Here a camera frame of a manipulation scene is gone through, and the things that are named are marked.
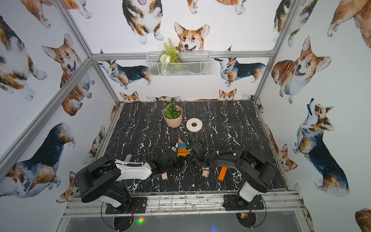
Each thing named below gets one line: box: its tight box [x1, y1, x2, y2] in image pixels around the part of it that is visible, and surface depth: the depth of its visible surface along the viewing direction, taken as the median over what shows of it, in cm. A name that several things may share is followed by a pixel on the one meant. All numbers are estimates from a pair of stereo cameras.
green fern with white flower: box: [158, 37, 181, 64], surface depth 84 cm
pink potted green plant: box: [162, 102, 183, 129], surface depth 99 cm
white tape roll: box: [185, 117, 203, 133], surface depth 109 cm
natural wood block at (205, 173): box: [201, 169, 209, 177], surface depth 85 cm
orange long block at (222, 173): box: [218, 166, 228, 182], surface depth 85 cm
